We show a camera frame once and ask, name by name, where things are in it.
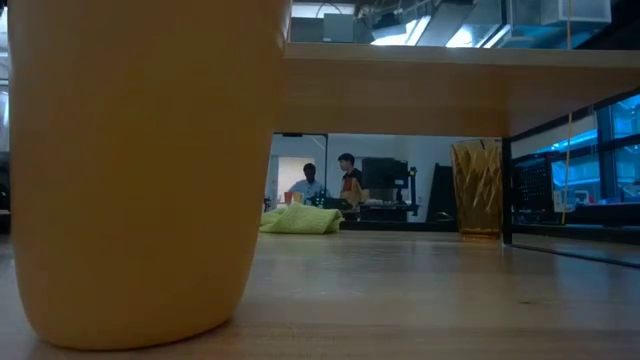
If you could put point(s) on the amber faceted glass tumbler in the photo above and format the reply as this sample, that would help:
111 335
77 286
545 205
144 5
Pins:
477 190

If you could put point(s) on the yellow plastic cup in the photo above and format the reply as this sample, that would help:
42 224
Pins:
140 175

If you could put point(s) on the wooden shelf board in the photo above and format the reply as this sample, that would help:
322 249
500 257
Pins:
400 95

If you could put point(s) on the black metal shelf leg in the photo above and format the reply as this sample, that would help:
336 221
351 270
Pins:
507 200

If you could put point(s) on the black metal shelf base bar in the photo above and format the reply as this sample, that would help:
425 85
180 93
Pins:
575 255

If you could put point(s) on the person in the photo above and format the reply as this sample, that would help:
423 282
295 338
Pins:
307 187
352 182

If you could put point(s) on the green microfibre cloth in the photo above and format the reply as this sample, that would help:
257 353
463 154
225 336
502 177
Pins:
300 220

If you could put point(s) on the black computer monitor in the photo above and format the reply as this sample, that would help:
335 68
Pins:
385 172

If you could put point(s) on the black desk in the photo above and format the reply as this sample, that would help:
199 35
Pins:
387 212

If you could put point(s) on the black leaning panel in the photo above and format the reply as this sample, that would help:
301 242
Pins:
442 195

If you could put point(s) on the black pegboard panel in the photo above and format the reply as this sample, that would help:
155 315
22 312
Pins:
534 190

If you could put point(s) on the black frame stand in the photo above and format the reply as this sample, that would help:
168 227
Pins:
292 134

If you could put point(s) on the grey ventilation duct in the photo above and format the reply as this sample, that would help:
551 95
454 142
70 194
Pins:
450 22

